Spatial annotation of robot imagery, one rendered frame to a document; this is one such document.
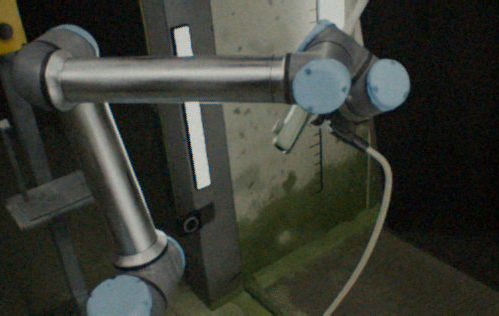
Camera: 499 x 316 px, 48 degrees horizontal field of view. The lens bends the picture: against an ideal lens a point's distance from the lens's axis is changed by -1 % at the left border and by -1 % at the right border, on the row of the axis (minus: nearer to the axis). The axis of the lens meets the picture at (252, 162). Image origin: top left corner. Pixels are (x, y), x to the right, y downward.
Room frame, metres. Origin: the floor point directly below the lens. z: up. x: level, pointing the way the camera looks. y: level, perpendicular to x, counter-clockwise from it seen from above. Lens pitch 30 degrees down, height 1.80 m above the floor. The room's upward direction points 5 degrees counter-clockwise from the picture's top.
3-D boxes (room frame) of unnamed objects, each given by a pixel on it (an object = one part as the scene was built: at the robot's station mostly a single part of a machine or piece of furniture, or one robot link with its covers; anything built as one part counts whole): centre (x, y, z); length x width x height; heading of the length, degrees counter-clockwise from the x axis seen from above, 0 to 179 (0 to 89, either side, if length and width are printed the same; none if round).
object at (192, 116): (1.86, 0.20, 0.96); 0.06 x 0.02 x 0.63; 125
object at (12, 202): (1.66, 0.68, 0.78); 0.31 x 0.23 x 0.01; 125
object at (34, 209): (1.64, 0.66, 0.95); 0.26 x 0.15 x 0.32; 125
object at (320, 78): (0.98, 0.15, 1.43); 0.68 x 0.12 x 0.12; 76
